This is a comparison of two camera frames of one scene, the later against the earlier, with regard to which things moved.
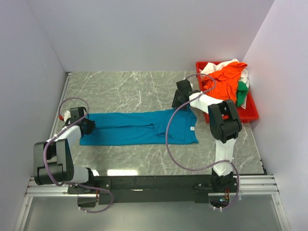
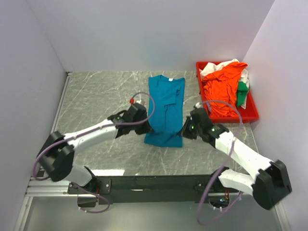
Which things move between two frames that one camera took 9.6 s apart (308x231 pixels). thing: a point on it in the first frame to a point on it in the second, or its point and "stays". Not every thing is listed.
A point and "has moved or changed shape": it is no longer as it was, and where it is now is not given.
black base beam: [188, 189] stays
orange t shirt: [227, 79] stays
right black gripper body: [177, 102] to [190, 130]
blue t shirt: [141, 128] has moved or changed shape
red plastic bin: [249, 115] stays
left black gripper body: [89, 124] to [142, 129]
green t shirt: [241, 93] stays
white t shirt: [243, 77] stays
